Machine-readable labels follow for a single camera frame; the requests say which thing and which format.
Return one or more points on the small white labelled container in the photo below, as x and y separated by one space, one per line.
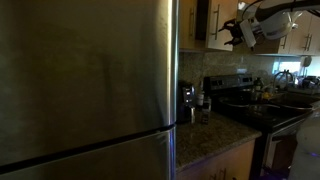
206 111

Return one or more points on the curved metal sink faucet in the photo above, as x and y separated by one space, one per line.
283 75

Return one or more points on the granite countertop with lower cabinet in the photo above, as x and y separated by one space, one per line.
233 160

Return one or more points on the stainless steel refrigerator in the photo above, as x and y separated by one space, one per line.
83 66

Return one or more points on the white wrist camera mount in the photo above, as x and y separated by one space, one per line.
248 33

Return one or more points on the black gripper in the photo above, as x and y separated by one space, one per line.
238 31

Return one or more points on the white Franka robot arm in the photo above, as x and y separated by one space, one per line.
276 23

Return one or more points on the black electric stove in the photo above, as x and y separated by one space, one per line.
230 81

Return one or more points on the clear bottle white label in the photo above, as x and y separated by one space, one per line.
200 98

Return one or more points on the stainless steel freezer drawer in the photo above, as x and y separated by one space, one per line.
100 163

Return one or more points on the wooden wall cupboard body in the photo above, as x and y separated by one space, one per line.
202 30

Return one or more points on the round grey hanging object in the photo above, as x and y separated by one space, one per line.
305 61

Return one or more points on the black coffee maker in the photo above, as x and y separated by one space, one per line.
186 103

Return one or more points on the dark bottle with cap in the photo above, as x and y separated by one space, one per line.
257 88

